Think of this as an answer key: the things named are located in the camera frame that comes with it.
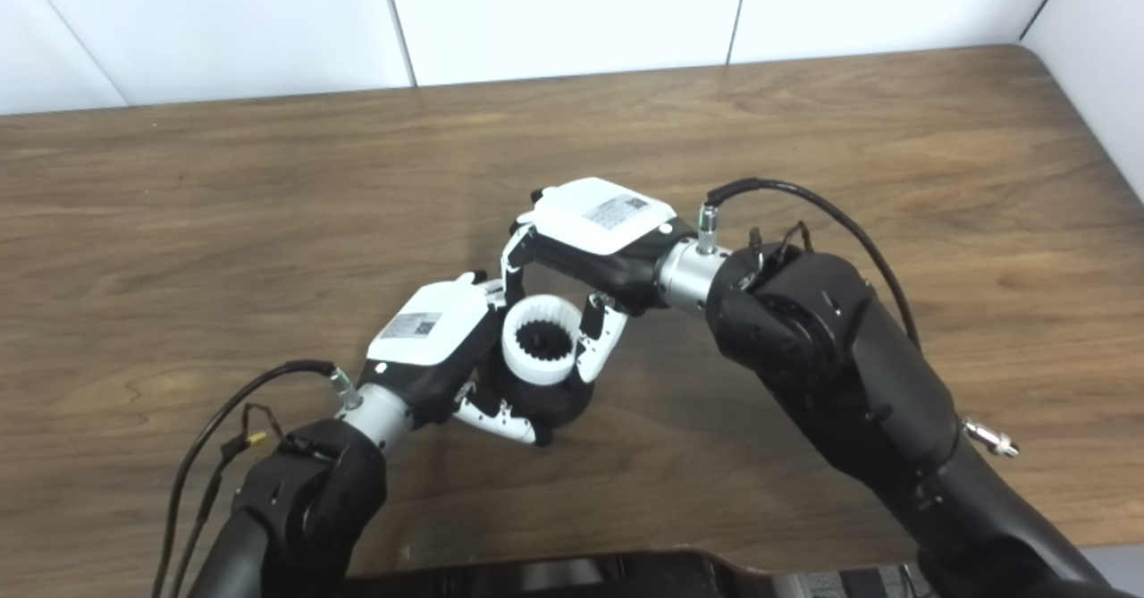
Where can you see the white and black right hand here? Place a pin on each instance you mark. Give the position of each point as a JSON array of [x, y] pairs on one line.
[[599, 218]]

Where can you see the white and black left hand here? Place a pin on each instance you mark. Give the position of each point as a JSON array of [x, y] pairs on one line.
[[429, 321]]

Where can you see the round black stepped part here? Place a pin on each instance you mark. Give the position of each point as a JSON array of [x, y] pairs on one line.
[[559, 406]]

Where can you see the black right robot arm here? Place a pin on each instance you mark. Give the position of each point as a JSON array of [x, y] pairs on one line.
[[840, 374]]

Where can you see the black robot torso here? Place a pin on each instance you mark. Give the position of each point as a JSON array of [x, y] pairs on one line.
[[626, 578]]

